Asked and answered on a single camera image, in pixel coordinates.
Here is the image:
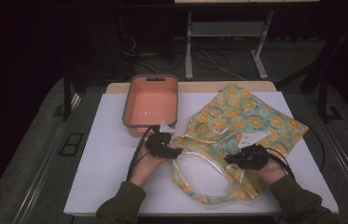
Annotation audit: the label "black stand post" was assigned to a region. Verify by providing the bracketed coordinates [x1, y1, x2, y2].
[316, 74, 343, 123]

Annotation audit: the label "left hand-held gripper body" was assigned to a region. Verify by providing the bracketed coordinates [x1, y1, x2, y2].
[144, 120, 177, 161]

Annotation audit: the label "orange basket with grey rim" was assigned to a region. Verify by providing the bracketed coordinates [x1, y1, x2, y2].
[121, 74, 179, 138]

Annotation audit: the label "orange-print fabric tote bag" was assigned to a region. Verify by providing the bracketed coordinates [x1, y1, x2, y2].
[169, 83, 310, 206]

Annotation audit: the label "white floor cable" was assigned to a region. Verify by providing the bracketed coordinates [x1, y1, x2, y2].
[198, 49, 246, 82]

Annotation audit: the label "thin black table cable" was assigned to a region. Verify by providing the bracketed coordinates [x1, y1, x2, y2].
[299, 119, 327, 172]

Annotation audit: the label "grey metal stand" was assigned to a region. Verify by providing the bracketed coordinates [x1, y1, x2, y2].
[184, 9, 275, 81]

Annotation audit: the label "white board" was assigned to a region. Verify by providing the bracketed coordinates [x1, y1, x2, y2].
[63, 91, 340, 217]

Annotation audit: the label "metal rail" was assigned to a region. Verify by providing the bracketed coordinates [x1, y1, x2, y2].
[320, 118, 348, 213]
[12, 92, 82, 224]

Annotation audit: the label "person's left hand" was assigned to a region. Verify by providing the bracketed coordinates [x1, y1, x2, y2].
[129, 141, 171, 189]

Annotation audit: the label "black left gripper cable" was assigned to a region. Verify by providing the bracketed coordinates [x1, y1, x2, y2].
[126, 124, 160, 182]

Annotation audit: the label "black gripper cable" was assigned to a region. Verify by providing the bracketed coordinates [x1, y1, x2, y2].
[266, 147, 297, 181]
[126, 124, 160, 182]

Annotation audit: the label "person's right hand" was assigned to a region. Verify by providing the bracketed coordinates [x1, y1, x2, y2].
[244, 158, 287, 187]

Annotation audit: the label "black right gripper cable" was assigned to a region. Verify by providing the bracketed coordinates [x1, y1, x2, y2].
[266, 147, 297, 181]

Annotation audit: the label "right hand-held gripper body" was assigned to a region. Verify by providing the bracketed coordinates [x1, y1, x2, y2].
[237, 130, 271, 172]

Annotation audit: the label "black floor cables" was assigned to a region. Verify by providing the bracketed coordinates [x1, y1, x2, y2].
[121, 35, 186, 73]

